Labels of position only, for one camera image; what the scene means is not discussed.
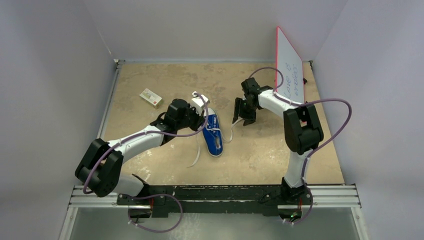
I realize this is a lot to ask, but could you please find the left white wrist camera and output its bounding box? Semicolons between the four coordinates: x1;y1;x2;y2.
190;91;210;116

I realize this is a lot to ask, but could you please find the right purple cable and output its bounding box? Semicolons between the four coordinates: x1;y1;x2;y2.
248;67;353;226

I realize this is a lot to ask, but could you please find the blue canvas sneaker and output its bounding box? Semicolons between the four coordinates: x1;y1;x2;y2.
202;107;224;157

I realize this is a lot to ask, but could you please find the white shoelace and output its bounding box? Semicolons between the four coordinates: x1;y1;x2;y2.
187;117;244;169

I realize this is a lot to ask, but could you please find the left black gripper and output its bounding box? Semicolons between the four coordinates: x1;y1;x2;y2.
175;103;206;132

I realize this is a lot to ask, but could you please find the white board red frame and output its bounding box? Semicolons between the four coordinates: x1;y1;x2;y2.
275;26;305;104

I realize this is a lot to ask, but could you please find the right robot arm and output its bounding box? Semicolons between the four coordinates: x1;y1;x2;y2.
232;77;324;204

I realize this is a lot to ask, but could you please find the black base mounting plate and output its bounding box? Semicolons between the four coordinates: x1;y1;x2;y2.
117;184;312;219

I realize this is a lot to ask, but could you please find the purple cable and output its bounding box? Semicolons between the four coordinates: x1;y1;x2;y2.
248;67;353;226
82;93;210;233

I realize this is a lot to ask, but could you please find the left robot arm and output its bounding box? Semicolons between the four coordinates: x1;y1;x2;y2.
75;93;210;205

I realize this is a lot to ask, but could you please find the small white red box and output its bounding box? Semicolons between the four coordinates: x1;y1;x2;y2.
139;88;163;109

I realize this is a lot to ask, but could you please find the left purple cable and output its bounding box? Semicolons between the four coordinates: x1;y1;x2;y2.
82;93;210;233

